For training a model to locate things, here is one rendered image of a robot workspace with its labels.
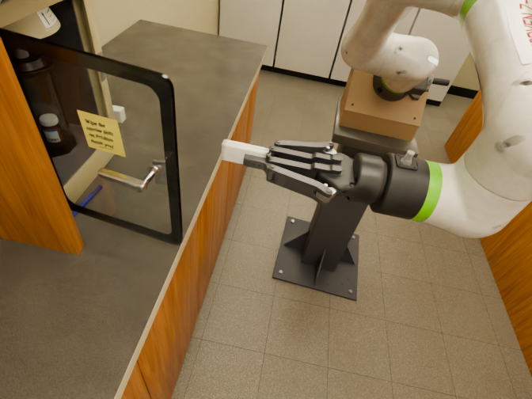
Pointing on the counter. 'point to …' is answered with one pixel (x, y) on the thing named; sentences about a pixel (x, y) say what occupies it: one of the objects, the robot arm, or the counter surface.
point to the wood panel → (29, 176)
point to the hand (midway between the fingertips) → (245, 153)
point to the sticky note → (102, 133)
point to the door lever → (130, 178)
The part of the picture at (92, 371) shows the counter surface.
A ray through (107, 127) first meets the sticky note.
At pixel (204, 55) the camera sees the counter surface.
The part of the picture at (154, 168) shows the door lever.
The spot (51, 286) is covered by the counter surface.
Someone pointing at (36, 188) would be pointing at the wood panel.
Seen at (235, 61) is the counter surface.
